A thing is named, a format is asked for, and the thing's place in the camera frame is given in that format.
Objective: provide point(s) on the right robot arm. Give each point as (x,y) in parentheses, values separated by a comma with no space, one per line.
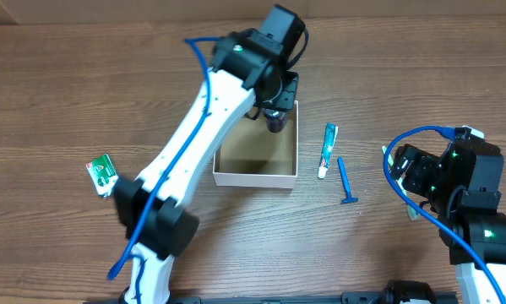
(462,187)

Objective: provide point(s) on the white cardboard box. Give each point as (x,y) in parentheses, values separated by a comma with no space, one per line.
(252,156)

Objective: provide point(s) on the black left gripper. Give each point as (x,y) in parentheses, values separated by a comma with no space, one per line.
(287,97)

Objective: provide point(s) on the teal toothpaste tube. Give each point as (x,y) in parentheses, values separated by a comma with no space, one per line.
(330,136)

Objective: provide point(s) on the blue disposable razor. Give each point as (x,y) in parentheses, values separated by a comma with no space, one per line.
(349,199)

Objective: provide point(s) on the green white soap packet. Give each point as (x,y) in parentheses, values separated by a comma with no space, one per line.
(103,174)

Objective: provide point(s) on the clear pump bottle dark liquid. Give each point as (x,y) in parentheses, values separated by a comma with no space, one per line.
(275,120)

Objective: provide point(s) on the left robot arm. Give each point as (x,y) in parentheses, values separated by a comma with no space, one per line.
(242,70)

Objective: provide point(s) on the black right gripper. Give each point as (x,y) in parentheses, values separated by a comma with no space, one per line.
(422,166)

